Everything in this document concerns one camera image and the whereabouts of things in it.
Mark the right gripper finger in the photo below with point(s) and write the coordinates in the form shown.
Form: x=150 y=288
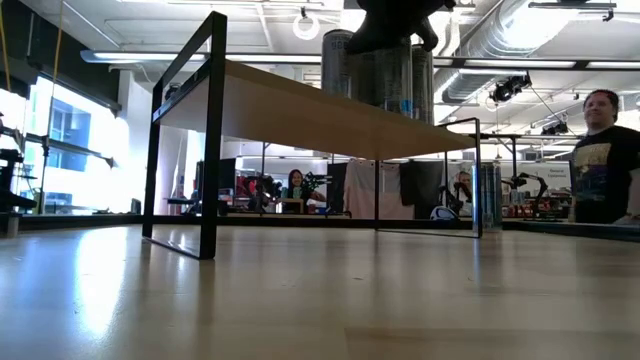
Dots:
x=370 y=42
x=428 y=36

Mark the Celsius Peach Vibe can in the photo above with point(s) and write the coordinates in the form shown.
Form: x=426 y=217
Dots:
x=336 y=65

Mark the silver Celsius beverage can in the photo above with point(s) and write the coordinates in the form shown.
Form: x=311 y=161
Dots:
x=424 y=90

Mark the background black robot arm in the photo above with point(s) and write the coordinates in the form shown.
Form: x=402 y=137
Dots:
x=520 y=179

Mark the beverage can with silver lid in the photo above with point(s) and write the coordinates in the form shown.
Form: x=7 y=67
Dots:
x=492 y=195

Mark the long ceiling light bar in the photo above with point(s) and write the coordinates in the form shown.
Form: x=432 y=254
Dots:
x=520 y=63
x=125 y=56

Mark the black upright screen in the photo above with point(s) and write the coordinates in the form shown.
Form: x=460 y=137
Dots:
x=336 y=180

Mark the black hanging cloth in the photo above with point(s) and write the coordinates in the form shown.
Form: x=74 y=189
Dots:
x=422 y=182

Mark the white hanging cloth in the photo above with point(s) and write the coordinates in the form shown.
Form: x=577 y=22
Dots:
x=365 y=190

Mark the small black ceiling device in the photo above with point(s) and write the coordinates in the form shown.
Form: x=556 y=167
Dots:
x=555 y=129

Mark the seated person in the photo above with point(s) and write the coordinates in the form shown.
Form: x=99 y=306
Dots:
x=296 y=187

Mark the white and blue round object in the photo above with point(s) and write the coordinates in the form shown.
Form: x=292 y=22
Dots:
x=444 y=214

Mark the black computer monitor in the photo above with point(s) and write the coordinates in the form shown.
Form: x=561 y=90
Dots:
x=229 y=175

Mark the standing person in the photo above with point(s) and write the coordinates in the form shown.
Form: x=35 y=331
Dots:
x=605 y=170

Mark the black equipment rack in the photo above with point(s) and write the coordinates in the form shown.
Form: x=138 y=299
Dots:
x=7 y=175

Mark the silver ventilation duct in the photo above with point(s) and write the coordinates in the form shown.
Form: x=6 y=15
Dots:
x=500 y=40

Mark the black ceiling camera cluster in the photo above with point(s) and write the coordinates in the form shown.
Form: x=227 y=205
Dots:
x=507 y=89

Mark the black ceiling rail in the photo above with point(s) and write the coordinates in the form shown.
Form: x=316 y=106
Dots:
x=570 y=5

